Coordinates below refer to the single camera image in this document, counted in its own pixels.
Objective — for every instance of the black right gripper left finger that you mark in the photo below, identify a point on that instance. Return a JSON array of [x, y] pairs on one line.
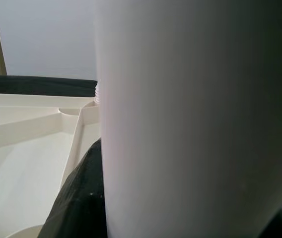
[[81, 198]]

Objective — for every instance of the white plastic children table top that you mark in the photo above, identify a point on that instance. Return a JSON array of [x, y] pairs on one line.
[[26, 161]]

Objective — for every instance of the white plastic table leg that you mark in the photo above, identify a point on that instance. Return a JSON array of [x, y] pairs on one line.
[[180, 111], [97, 94]]

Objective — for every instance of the black table cloth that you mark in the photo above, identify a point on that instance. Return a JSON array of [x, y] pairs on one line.
[[31, 85]]

